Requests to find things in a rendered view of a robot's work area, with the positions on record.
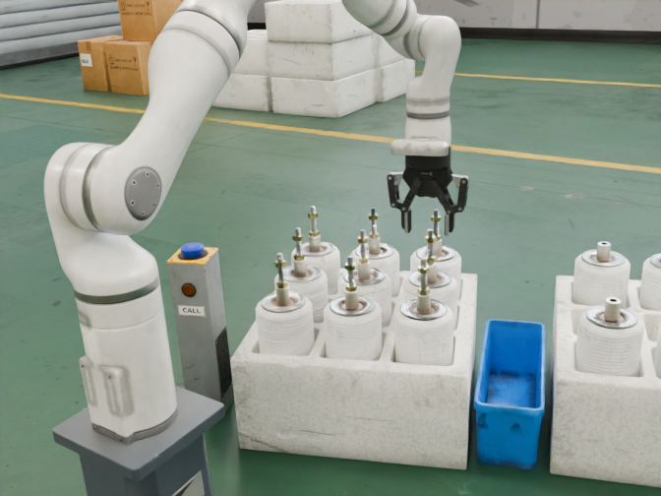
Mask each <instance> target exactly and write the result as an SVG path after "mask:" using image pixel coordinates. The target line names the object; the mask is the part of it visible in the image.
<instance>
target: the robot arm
mask: <svg viewBox="0 0 661 496"><path fill-rule="evenodd" d="M255 1H256V0H184V1H183V2H182V4H181V5H180V6H179V7H178V9H177V10H176V11H175V13H174V14H173V15H172V17H171V18H170V19H169V21H168V22H167V24H166V25H165V27H164V28H163V30H162V31H161V33H160V34H159V36H158V37H157V39H156V40H155V42H154V44H153V46H152V48H151V50H150V57H149V65H148V71H149V87H150V102H149V105H148V108H147V110H146V112H145V114H144V116H143V117H142V119H141V121H140V122H139V124H138V125H137V127H136V128H135V130H134V131H133V132H132V134H131V135H130V136H129V137H128V139H127V140H126V141H125V142H124V143H122V144H121V145H119V146H115V145H105V144H95V143H71V144H68V145H65V146H63V147H62V148H60V149H59V150H58V151H57V152H55V154H54V155H53V156H52V158H51V159H50V161H49V163H48V164H47V167H46V171H45V176H44V200H45V206H46V210H47V214H48V219H49V223H50V226H51V230H52V234H53V238H54V242H55V246H56V250H57V254H58V258H59V261H60V265H61V267H62V270H63V272H64V273H65V275H66V276H67V278H68V279H69V280H70V282H71V284H72V286H73V289H74V294H75V299H76V304H77V309H78V314H79V319H80V325H81V330H82V336H83V341H84V346H85V351H86V355H85V356H83V357H82V358H80V366H81V371H82V376H83V381H84V387H85V392H86V397H87V402H88V407H89V412H90V421H91V426H92V429H93V430H95V431H97V432H99V433H101V434H103V435H106V436H108V437H110V438H112V439H114V440H116V441H119V442H121V443H123V444H125V445H129V444H131V443H132V442H134V441H136V440H139V439H144V438H148V437H150V436H153V435H156V434H158V433H159V432H161V431H163V430H165V429H166V428H168V427H169V426H170V425H171V424H172V423H173V422H174V421H175V419H176V418H177V415H178V404H177V398H176V391H175V383H174V377H173V370H172V363H171V356H170V349H169V342H168V335H167V330H166V323H165V316H164V309H163V301H162V294H161V287H160V281H159V274H158V267H157V263H156V260H155V258H154V256H153V255H152V254H151V253H150V252H148V251H147V250H145V249H144V248H142V247H141V246H140V245H138V244H137V243H136V242H135V241H133V240H132V239H131V238H130V237H129V235H132V234H136V233H138V232H140V231H141V230H143V229H144V228H146V227H147V226H148V225H149V224H150V222H151V221H152V220H153V219H154V217H155V216H156V214H157V212H158V211H159V209H160V207H161V205H162V204H163V202H164V200H165V198H166V195H167V193H168V191H169V189H170V187H171V185H172V182H173V180H174V178H175V176H176V173H177V171H178V169H179V167H180V165H181V162H182V160H183V158H184V156H185V154H186V151H187V150H188V148H189V146H190V144H191V142H192V140H193V138H194V136H195V134H196V133H197V131H198V129H199V127H200V126H201V124H202V122H203V120H204V118H205V117H206V115H207V113H208V111H209V109H210V107H211V105H212V103H213V102H214V100H215V99H216V97H217V95H218V94H219V92H220V91H221V89H222V88H223V86H224V85H225V83H226V82H227V80H228V79H229V77H230V75H231V74H232V72H233V70H234V69H235V67H236V65H237V64H238V62H239V60H240V58H241V56H242V54H243V52H244V49H245V46H246V41H247V16H248V13H249V11H250V9H251V7H252V6H253V4H254V3H255ZM341 2H342V4H343V6H344V8H345V9H346V11H347V12H348V13H349V14H350V15H351V16H352V17H353V18H354V19H355V20H356V21H358V22H359V23H361V24H362V25H364V26H365V27H367V28H368V29H370V30H371V31H373V32H375V33H377V34H378V35H380V36H382V37H383V38H384V40H385V41H386V42H387V43H388V44H389V45H390V47H391V48H392V49H393V50H394V51H395V52H397V53H398V54H400V55H401V56H403V57H405V58H408V59H411V60H416V61H425V68H424V71H423V74H422V76H420V77H416V78H413V79H411V80H410V81H409V82H408V83H407V86H406V121H405V139H402V140H394V141H393V142H392V143H391V153H392V154H393V155H405V169H404V171H403V172H396V171H394V170H393V171H391V172H390V174H389V175H388V176H387V181H388V189H389V196H390V203H391V207H392V208H397V209H399V210H400V211H401V227H402V229H405V232H406V233H409V232H410V230H411V209H410V206H411V204H412V202H413V200H414V198H415V196H417V197H430V198H436V197H437V198H438V200H439V202H440V203H441V204H442V205H443V207H444V209H445V211H446V215H445V236H449V235H450V234H451V232H452V231H453V229H454V214H455V213H461V212H463V210H464V208H465V207H466V201H467V194H468V187H469V179H470V176H469V175H468V174H464V175H463V176H461V175H455V174H453V173H452V171H451V120H450V88H451V82H452V79H453V75H454V71H455V67H456V64H457V60H458V56H459V52H460V47H461V36H460V31H459V28H458V26H457V24H456V22H455V21H454V20H453V19H451V18H449V17H446V16H429V15H419V14H417V10H416V6H415V4H414V2H413V1H412V0H341ZM402 178H403V180H404V181H405V183H406V184H407V185H408V187H409V188H410V190H409V191H408V193H407V195H406V197H405V200H404V201H402V200H400V197H399V189H398V185H399V183H400V182H401V179H402ZM452 181H453V182H454V183H455V187H456V188H457V189H459V191H458V199H457V204H454V203H453V201H452V199H451V194H450V192H449V190H448V188H447V187H448V186H449V185H450V183H451V182H452ZM441 196H442V197H441Z"/></svg>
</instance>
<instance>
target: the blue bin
mask: <svg viewBox="0 0 661 496"><path fill-rule="evenodd" d="M474 408H475V409H476V423H477V460H478V462H479V463H480V464H482V465H495V466H504V467H512V468H520V469H535V467H536V461H537V452H538V443H539V434H540V425H541V424H542V421H543V415H544V412H545V326H544V325H543V324H541V323H537V322H525V321H513V320H500V319H491V320H488V321H487V322H486V327H485V333H484V339H483V345H482V351H481V358H480V364H479V371H478V377H477V383H476V390H475V396H474Z"/></svg>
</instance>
